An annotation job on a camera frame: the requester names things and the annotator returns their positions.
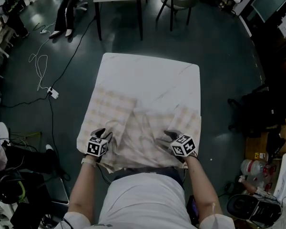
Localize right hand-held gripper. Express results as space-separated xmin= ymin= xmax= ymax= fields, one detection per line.
xmin=163 ymin=130 xmax=196 ymax=157

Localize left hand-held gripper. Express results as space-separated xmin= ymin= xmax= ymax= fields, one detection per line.
xmin=85 ymin=128 xmax=113 ymax=157

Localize beige checked cloth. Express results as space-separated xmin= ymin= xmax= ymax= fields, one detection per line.
xmin=76 ymin=87 xmax=202 ymax=174

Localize person's left forearm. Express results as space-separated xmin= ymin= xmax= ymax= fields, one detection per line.
xmin=68 ymin=165 xmax=112 ymax=216

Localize person's right forearm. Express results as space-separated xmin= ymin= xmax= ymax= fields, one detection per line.
xmin=183 ymin=155 xmax=224 ymax=218

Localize white wristband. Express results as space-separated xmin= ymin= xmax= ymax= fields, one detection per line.
xmin=81 ymin=157 xmax=96 ymax=168

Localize person's dark trousers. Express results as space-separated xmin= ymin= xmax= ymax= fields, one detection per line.
xmin=113 ymin=166 xmax=185 ymax=188

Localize person's white shirt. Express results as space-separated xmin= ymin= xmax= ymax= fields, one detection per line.
xmin=54 ymin=172 xmax=236 ymax=229

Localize black waist device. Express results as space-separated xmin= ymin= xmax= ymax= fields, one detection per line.
xmin=186 ymin=195 xmax=200 ymax=226

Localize flat cardboard box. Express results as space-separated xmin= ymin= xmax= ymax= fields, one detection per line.
xmin=245 ymin=125 xmax=286 ymax=162

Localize large clear water bottle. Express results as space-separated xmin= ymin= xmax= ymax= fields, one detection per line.
xmin=240 ymin=158 xmax=274 ymax=180

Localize black bag pile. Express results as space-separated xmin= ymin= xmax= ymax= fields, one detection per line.
xmin=227 ymin=91 xmax=286 ymax=138

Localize black backpack unit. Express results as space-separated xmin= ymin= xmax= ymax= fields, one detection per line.
xmin=226 ymin=194 xmax=282 ymax=226

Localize round white table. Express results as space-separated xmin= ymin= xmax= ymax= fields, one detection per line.
xmin=0 ymin=122 xmax=10 ymax=140

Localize small black bag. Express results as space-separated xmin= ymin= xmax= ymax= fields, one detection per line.
xmin=266 ymin=129 xmax=286 ymax=164

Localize black helmet green trim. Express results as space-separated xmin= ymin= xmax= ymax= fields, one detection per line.
xmin=0 ymin=173 xmax=27 ymax=205

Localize grey chair black legs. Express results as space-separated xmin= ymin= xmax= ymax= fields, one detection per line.
xmin=156 ymin=0 xmax=204 ymax=32

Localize white vanity desk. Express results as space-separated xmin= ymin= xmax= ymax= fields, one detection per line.
xmin=0 ymin=20 xmax=17 ymax=59

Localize glass board panel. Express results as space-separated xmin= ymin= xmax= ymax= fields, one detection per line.
xmin=250 ymin=0 xmax=286 ymax=23

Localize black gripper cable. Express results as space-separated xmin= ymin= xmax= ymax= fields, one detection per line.
xmin=182 ymin=161 xmax=189 ymax=183
xmin=96 ymin=163 xmax=112 ymax=186

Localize long black cable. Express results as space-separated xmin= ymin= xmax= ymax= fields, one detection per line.
xmin=48 ymin=96 xmax=71 ymax=181
xmin=0 ymin=2 xmax=103 ymax=109

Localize black metal frame chair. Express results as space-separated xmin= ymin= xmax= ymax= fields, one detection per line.
xmin=26 ymin=175 xmax=70 ymax=205

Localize olive stand frame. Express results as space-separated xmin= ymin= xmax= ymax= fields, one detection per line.
xmin=9 ymin=131 xmax=42 ymax=144

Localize white cable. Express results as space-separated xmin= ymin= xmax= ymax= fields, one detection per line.
xmin=28 ymin=24 xmax=57 ymax=92

